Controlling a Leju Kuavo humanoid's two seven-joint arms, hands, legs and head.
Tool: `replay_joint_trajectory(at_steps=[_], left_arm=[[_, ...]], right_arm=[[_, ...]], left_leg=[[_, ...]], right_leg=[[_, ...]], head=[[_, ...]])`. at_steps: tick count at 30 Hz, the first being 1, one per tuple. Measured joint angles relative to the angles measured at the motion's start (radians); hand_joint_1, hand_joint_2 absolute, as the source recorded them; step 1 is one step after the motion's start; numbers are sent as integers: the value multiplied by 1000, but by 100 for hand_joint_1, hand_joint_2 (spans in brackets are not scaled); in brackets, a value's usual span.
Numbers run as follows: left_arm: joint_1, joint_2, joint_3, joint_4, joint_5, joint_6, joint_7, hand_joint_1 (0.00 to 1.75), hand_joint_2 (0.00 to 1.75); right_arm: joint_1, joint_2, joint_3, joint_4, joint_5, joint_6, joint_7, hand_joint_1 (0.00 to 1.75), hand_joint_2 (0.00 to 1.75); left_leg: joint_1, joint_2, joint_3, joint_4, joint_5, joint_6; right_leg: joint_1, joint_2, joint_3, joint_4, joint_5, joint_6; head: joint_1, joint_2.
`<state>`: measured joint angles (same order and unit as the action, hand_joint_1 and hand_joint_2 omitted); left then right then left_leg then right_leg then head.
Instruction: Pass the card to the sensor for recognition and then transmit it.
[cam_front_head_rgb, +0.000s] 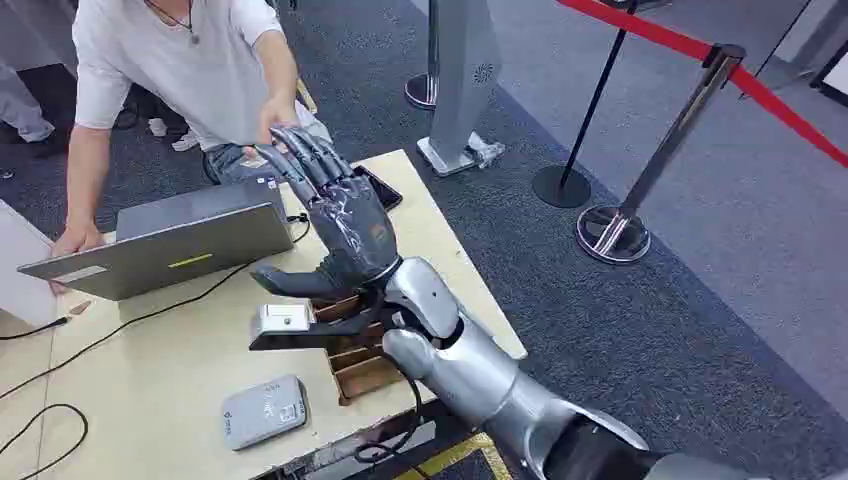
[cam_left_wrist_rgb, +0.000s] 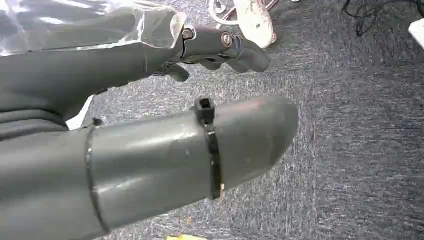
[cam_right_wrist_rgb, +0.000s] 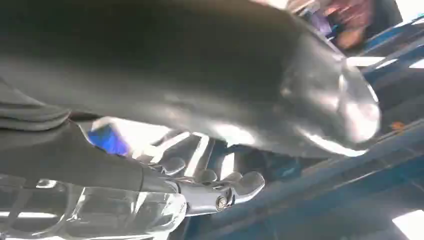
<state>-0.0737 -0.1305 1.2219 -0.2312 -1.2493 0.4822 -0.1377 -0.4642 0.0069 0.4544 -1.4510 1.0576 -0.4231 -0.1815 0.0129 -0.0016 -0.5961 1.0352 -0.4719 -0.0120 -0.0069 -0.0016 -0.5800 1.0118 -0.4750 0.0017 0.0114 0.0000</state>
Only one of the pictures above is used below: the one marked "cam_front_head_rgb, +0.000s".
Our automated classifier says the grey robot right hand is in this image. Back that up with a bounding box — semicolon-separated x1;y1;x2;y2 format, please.
250;126;401;300

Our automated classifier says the person's right hand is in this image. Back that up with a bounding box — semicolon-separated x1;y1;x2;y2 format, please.
49;221;106;260

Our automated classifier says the person's left hand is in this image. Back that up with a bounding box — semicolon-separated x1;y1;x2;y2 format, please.
256;99;300;146

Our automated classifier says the grey laptop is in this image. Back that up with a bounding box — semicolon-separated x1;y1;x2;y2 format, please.
17;177;296;303

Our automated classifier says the tan wooden chair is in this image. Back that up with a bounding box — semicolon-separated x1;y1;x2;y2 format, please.
296;78;319;115

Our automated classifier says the black smartphone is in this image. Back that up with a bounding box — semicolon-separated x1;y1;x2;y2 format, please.
353;165;404;213

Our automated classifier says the white cabinet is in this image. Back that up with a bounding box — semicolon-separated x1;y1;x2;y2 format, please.
0;200;61;327

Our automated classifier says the standing person in grey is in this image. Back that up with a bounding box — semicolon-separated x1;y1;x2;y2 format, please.
0;62;71;160

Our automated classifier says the wooden card box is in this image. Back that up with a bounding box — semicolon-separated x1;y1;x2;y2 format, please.
311;294;407;407

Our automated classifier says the chrome stanchion behind kiosk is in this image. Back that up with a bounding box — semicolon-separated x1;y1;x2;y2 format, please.
404;0;443;111

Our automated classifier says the clear plastic wrap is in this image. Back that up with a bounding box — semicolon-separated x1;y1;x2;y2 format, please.
466;131;507;170

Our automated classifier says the grey kiosk stand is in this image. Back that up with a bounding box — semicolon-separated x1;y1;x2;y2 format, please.
416;0;505;178

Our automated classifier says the grey flat router box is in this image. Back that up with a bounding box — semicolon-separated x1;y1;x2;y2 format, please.
221;374;310;452

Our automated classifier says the yellow floor tape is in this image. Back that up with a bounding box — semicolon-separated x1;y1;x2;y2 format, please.
396;433;513;480

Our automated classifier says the red barrier belt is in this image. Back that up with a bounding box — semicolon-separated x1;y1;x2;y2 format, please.
556;0;848;169

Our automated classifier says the black framed board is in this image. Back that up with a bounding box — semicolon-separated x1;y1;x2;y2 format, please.
810;39;848;109

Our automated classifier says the black cable with plug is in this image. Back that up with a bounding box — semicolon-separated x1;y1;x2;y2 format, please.
0;316;72;342

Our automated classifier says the long black laptop cable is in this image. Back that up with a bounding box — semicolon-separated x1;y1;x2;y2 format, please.
0;213;311;402

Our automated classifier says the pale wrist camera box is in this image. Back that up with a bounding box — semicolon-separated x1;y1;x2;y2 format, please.
256;299;317;337

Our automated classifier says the black cord necklace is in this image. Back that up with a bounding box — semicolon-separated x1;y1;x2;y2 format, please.
144;0;201;46

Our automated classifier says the looped black cable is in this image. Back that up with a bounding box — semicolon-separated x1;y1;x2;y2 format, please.
0;403;90;480

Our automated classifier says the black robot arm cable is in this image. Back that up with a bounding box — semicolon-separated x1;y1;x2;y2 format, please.
354;351;425;465

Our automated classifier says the white desk frame rail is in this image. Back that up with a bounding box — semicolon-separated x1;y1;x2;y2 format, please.
254;415;439;480

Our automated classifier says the black stanchion post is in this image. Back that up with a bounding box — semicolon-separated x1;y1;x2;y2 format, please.
531;0;641;209

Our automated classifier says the chrome stanchion post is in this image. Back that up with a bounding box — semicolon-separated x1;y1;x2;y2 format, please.
574;43;747;266

